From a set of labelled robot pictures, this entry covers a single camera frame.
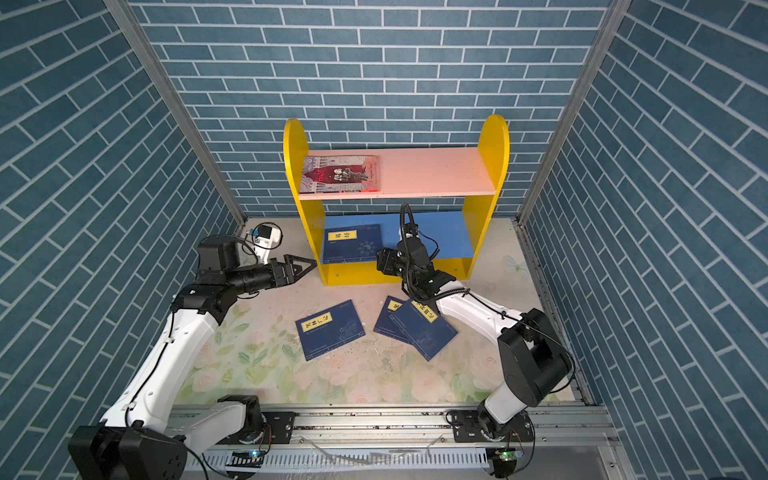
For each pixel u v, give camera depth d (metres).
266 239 0.66
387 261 0.75
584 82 0.82
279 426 0.74
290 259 0.64
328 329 0.91
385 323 0.92
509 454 0.71
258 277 0.63
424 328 0.90
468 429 0.74
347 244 0.94
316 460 0.70
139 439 0.37
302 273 0.66
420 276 0.65
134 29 0.72
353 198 0.71
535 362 0.44
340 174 0.74
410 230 0.75
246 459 0.72
